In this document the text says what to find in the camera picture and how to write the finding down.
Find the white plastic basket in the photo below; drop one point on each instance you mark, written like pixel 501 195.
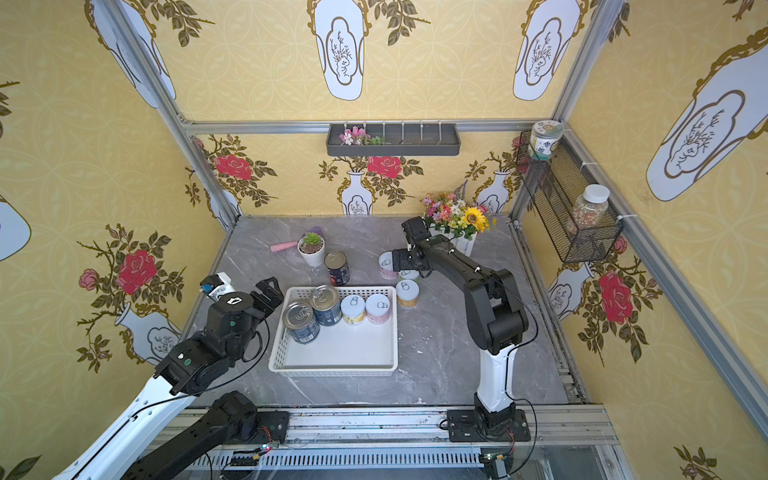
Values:
pixel 367 349

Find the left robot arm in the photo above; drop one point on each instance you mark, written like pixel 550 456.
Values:
pixel 189 370

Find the yellow small can front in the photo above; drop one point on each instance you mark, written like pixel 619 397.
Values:
pixel 407 292

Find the white small can middle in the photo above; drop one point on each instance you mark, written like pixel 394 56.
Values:
pixel 412 275

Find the black wire wall basket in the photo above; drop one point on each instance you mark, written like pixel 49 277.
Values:
pixel 544 212

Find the pink small can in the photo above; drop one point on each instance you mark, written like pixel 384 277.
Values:
pixel 378 308
pixel 386 268

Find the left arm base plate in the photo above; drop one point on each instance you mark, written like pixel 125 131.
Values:
pixel 265 427

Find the pink purple toy shovel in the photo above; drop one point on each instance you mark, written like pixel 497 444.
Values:
pixel 287 245

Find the clear jar white lid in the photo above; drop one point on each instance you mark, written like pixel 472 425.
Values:
pixel 588 208

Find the jar with patterned label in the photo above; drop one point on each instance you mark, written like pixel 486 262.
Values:
pixel 544 138

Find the grey wall shelf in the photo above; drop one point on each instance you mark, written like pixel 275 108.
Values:
pixel 412 138

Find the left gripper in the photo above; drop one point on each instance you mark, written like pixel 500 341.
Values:
pixel 260 297

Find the dark tomato tin can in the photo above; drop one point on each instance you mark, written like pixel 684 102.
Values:
pixel 337 265

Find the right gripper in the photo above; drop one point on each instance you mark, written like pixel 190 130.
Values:
pixel 410 243

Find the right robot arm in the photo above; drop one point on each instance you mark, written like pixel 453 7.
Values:
pixel 495 314

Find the blue tin can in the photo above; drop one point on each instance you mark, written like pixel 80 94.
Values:
pixel 325 303
pixel 299 320

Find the pink small can back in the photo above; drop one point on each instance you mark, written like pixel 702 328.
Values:
pixel 386 268

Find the pink small can front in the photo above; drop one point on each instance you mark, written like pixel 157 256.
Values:
pixel 378 308

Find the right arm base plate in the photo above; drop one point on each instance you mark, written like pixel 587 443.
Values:
pixel 476 425

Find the flower box white fence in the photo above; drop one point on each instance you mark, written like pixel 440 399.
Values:
pixel 460 222

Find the potted succulent white pot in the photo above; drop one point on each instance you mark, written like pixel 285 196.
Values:
pixel 312 249

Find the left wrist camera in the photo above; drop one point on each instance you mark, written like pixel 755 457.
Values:
pixel 216 285

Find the yellow small can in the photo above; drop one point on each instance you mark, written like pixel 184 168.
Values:
pixel 353 309
pixel 407 292

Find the small pink shelf flowers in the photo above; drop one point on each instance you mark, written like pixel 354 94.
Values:
pixel 359 136

